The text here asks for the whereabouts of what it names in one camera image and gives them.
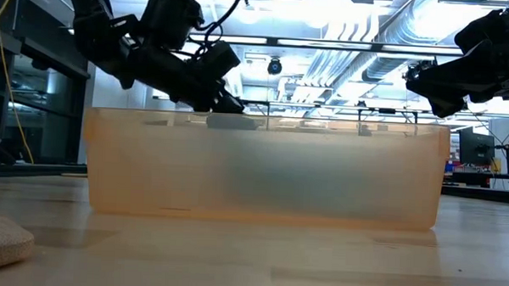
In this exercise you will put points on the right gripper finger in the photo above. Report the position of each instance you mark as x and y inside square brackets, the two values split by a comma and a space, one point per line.
[449, 103]
[448, 73]

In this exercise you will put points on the translucent orange plastic bin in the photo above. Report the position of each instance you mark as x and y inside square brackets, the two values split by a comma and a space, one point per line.
[151, 177]

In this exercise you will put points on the black monitor stand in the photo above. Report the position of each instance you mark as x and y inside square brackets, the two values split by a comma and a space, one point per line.
[508, 160]

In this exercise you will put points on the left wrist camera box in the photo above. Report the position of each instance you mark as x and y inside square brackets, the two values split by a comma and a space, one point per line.
[221, 59]

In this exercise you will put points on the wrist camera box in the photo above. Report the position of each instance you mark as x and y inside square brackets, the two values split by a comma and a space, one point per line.
[221, 59]
[483, 30]

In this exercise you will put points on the black computer monitor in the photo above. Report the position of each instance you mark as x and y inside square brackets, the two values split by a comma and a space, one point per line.
[475, 148]

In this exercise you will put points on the distant black gantry frame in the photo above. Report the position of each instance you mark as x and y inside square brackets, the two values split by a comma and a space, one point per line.
[323, 106]

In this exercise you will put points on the beige speckled rounded pad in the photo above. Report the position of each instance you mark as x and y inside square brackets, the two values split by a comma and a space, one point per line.
[5, 244]

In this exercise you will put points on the cluttered black desk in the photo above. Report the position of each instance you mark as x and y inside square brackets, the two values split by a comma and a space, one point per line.
[469, 178]

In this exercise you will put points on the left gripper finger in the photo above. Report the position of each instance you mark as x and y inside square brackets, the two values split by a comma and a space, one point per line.
[227, 93]
[219, 104]

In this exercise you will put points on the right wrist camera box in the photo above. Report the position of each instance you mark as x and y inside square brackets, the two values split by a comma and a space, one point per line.
[483, 30]

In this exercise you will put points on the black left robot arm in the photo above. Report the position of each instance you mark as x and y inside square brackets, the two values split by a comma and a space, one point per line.
[97, 31]

